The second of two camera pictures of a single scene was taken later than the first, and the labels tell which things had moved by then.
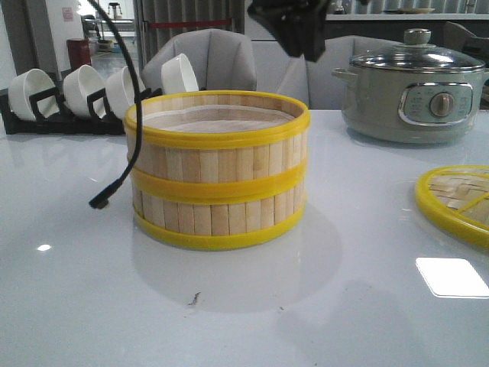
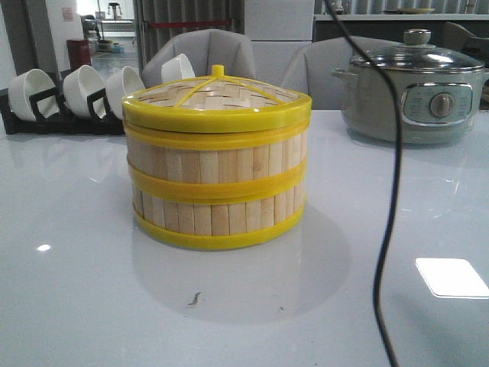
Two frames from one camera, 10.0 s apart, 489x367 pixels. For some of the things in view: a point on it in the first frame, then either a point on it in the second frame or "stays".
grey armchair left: (218, 60) stays
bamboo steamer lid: (458, 196) to (216, 104)
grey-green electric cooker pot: (411, 108) stays
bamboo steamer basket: (219, 147) stays
